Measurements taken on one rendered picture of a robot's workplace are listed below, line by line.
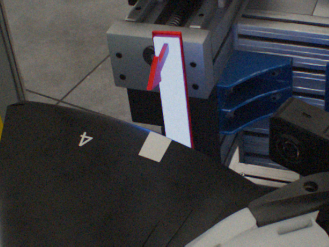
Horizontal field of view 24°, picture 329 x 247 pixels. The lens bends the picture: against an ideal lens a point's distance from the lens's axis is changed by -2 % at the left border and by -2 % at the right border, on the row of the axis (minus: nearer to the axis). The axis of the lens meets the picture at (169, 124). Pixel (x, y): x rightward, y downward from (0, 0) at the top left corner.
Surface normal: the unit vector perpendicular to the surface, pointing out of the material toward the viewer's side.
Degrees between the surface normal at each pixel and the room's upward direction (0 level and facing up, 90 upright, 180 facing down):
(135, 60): 90
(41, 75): 0
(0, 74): 90
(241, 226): 9
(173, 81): 90
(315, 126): 4
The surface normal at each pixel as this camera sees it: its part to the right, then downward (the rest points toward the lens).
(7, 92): 0.97, 0.07
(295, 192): -0.16, -0.66
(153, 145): 0.24, -0.78
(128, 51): -0.33, 0.63
